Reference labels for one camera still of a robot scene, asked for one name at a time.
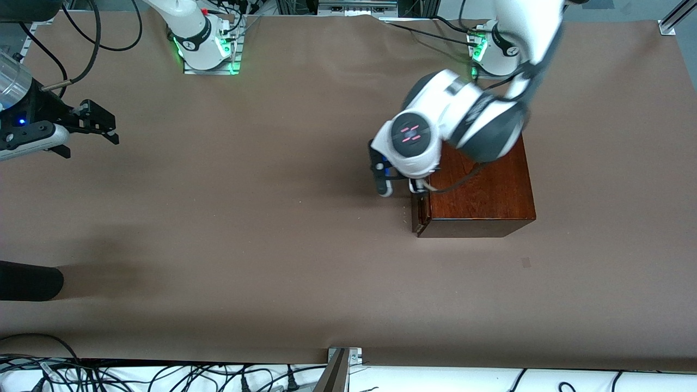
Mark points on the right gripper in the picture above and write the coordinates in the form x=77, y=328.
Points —
x=45, y=108

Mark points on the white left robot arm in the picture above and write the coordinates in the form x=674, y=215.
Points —
x=463, y=109

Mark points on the silver metal bracket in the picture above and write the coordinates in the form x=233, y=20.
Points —
x=354, y=355

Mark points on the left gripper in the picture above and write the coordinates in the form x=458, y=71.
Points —
x=413, y=184

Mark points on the dark aluminium profile post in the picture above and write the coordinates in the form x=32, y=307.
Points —
x=333, y=378

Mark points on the dark brown wooden cabinet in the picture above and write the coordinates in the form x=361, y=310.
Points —
x=490, y=201

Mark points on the black cylindrical object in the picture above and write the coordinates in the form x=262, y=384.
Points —
x=27, y=280

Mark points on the silver equipment box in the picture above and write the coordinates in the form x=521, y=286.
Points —
x=356, y=6

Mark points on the brown paper table cover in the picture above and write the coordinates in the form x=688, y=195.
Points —
x=272, y=272

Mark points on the aluminium frame rail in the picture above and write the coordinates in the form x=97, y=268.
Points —
x=24, y=54

